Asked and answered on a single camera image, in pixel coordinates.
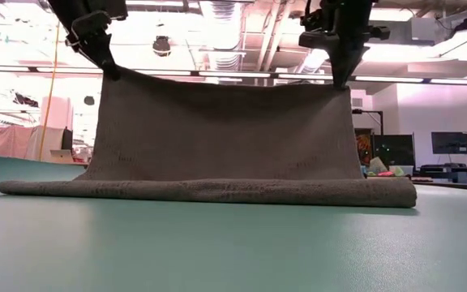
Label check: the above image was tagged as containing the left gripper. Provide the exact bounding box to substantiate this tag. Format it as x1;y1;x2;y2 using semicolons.
46;0;129;82

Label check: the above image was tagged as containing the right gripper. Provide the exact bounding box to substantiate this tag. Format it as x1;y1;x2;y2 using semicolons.
297;0;392;89

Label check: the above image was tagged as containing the grey towel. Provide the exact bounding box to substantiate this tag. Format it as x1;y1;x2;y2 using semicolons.
0;66;418;209

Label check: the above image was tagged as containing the black round ceiling fixture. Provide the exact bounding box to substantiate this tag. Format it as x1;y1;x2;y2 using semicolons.
152;35;173;58

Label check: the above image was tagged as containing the colourful tapestry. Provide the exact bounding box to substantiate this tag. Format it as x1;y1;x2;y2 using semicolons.
354;128;375;166

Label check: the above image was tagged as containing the large black screen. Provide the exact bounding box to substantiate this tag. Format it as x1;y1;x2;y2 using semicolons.
372;134;416;167

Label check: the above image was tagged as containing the long LED light bar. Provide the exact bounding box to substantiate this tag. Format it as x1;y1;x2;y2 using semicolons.
0;63;467;86

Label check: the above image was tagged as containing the beige box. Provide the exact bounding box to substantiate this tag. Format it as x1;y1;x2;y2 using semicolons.
49;148;75;164

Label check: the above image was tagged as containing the small black monitor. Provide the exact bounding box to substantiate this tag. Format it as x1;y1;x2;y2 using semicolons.
431;131;467;156

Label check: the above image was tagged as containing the neighbouring wooden table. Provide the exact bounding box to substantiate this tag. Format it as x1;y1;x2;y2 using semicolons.
365;174;467;191

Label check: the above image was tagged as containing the pink curtain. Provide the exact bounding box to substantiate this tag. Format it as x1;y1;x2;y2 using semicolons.
0;124;66;161

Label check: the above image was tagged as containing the black desk unit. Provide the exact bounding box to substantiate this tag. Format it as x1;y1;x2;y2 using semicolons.
413;162;467;184

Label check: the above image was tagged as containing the green table mat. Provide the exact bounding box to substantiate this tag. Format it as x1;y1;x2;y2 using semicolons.
0;152;467;292

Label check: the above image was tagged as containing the black frame stand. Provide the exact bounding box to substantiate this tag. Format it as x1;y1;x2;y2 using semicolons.
351;108;384;137

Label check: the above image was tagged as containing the yellow cable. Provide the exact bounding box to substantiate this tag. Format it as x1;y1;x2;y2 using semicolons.
37;19;62;162

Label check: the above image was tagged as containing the silver ventilation duct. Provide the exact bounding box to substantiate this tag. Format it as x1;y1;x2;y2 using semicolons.
199;0;245;72

